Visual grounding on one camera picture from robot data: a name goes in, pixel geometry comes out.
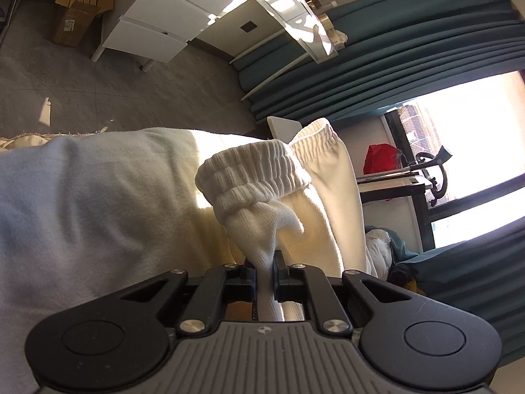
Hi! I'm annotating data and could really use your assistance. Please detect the white appliance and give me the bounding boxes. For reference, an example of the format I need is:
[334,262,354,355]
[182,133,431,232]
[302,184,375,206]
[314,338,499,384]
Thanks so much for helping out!
[356,170,433,204]

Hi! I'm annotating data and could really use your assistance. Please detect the yellow garment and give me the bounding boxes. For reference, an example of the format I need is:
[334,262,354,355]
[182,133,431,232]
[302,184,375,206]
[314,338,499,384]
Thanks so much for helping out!
[404,279,428,297]

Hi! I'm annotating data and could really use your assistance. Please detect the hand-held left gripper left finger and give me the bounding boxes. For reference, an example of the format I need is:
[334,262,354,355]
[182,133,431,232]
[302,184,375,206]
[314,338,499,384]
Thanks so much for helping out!
[118,260,257,336]

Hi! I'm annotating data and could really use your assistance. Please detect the window with dark frame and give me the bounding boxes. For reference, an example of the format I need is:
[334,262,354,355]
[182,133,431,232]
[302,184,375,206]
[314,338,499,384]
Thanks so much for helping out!
[383,70,525,252]

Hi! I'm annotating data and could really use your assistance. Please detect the beige shaggy rug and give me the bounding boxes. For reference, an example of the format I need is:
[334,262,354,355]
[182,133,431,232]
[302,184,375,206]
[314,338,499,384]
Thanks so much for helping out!
[0,130,108,152]

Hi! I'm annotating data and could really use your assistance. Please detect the black garment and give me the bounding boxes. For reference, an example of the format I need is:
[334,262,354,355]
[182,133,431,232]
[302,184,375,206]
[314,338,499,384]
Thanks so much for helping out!
[388,262,420,286]

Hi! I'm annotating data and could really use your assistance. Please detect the white desk with drawers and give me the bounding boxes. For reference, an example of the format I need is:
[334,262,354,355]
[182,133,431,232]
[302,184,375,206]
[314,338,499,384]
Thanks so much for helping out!
[91,0,342,71]

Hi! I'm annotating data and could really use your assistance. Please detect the pastel duvet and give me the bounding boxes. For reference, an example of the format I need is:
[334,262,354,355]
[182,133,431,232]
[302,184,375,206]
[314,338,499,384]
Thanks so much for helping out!
[0,127,247,380]

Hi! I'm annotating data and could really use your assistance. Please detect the cardboard box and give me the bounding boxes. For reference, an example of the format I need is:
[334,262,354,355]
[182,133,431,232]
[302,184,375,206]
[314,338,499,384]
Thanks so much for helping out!
[51,0,116,47]

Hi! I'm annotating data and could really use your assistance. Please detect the white flat board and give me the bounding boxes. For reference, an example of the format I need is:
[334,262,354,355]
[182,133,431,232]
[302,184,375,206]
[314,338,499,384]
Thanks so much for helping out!
[266,116,305,142]

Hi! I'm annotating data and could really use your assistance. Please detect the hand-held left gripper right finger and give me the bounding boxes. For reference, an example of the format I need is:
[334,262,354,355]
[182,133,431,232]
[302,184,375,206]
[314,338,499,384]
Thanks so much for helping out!
[273,250,414,336]

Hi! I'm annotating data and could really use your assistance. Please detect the row of small bottles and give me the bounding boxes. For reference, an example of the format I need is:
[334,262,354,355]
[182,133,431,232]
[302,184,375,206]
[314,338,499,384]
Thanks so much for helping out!
[283,0,349,48]

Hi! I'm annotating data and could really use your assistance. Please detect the red bag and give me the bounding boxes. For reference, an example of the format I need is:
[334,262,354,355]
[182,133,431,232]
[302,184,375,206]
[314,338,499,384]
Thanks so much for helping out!
[363,143,405,175]

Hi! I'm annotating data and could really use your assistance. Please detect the white sweatpants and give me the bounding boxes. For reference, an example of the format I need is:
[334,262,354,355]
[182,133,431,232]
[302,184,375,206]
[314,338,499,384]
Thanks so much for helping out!
[195,117,380,323]

